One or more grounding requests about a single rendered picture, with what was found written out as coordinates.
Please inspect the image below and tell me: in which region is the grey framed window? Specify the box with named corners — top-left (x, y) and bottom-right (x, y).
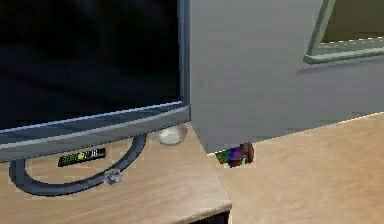
top-left (303, 0), bottom-right (384, 65)

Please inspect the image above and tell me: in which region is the light wooden television stand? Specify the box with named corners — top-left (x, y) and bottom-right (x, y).
top-left (0, 121), bottom-right (233, 224)

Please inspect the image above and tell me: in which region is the grey bowl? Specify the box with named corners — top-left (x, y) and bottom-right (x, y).
top-left (153, 123), bottom-right (189, 146)

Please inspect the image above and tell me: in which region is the multicoloured small object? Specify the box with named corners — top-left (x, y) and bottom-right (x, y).
top-left (215, 142), bottom-right (255, 169)

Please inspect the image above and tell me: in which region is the black remote control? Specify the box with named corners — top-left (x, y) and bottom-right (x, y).
top-left (57, 147), bottom-right (107, 168)

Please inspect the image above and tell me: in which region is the black television set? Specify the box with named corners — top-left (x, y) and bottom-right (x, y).
top-left (0, 0), bottom-right (192, 197)

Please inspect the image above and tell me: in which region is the small clear glass object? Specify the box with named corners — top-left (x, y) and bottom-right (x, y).
top-left (103, 168), bottom-right (125, 188)

